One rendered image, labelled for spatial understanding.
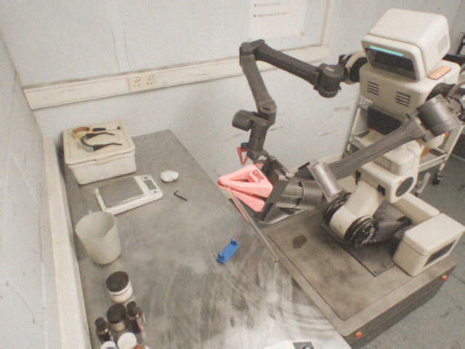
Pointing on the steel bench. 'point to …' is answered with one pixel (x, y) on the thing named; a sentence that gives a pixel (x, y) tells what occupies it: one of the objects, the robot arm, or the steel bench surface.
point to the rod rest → (227, 251)
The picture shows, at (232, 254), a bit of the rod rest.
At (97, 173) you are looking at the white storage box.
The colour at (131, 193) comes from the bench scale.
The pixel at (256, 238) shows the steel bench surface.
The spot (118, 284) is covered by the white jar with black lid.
